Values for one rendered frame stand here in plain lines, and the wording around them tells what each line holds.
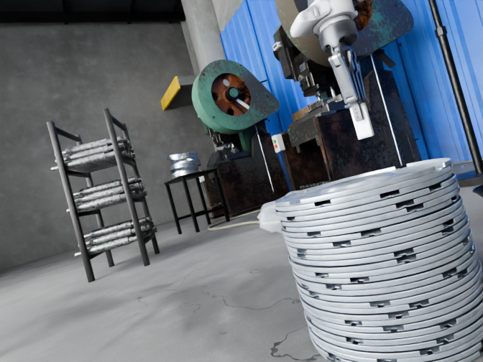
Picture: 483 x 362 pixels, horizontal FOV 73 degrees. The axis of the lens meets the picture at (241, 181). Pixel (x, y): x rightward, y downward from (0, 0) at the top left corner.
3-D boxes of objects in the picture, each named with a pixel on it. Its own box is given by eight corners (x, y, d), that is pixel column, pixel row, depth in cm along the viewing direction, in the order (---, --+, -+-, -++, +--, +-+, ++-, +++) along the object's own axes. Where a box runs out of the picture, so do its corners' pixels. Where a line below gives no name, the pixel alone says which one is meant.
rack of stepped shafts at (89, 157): (157, 263, 190) (115, 105, 192) (77, 286, 185) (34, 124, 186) (166, 251, 233) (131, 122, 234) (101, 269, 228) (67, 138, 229)
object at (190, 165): (197, 233, 299) (175, 149, 301) (175, 235, 335) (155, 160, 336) (231, 220, 324) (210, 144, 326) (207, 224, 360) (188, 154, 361)
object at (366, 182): (378, 194, 37) (376, 187, 37) (245, 212, 62) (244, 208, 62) (485, 152, 53) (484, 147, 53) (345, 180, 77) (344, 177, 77)
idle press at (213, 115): (232, 219, 338) (189, 57, 341) (198, 222, 424) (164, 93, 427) (336, 185, 414) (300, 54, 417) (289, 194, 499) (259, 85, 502)
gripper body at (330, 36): (346, 12, 62) (359, 59, 62) (359, 23, 69) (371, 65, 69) (310, 31, 67) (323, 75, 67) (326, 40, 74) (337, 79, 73)
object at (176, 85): (178, 87, 585) (174, 73, 586) (163, 110, 697) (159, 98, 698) (223, 83, 626) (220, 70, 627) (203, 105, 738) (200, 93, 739)
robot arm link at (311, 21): (356, -3, 69) (362, 21, 69) (303, 27, 77) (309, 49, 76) (334, -25, 59) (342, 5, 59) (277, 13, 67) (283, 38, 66)
